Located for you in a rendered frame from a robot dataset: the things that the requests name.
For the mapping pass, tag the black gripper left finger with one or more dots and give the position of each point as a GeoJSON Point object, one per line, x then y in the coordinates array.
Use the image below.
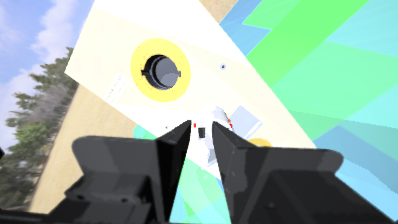
{"type": "Point", "coordinates": [161, 158]}

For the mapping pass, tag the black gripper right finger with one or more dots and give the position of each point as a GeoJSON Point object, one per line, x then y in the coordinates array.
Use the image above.
{"type": "Point", "coordinates": [244, 167]}

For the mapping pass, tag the white cylinder with two slots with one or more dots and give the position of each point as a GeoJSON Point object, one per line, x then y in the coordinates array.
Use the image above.
{"type": "Point", "coordinates": [206, 116]}

